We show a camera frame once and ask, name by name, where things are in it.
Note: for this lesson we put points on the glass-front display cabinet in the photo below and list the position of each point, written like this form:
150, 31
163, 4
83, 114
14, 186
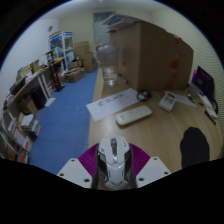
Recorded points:
61, 46

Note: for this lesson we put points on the white paper sheet with writing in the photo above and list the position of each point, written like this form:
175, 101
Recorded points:
110, 105

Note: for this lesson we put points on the cluttered wooden side desk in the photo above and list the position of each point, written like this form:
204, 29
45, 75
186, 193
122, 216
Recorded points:
30, 85

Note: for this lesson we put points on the dark computer monitor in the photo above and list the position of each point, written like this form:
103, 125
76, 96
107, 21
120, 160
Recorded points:
204, 81

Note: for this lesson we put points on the large brown cardboard box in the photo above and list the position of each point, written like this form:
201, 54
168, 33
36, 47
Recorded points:
153, 55

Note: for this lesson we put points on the white and black computer mouse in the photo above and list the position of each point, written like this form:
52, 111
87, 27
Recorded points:
115, 163

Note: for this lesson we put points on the clear plastic water jug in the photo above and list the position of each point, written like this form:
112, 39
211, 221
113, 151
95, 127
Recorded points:
108, 65

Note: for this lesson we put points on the black mouse pad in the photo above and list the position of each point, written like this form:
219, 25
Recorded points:
195, 148

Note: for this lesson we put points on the grey door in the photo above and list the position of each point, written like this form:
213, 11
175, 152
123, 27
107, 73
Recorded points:
101, 28

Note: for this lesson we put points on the long black bar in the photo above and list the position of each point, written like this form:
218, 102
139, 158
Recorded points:
210, 117

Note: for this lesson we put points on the long white remote control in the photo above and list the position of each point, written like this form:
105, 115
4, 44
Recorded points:
133, 115

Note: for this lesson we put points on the stack of cardboard boxes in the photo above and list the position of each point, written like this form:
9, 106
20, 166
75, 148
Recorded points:
80, 61

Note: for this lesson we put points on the white open notebook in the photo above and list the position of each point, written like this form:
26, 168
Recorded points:
208, 103

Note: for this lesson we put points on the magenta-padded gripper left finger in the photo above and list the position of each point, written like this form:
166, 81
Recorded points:
78, 168

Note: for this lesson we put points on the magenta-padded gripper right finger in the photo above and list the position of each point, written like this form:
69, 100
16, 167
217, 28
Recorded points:
150, 170

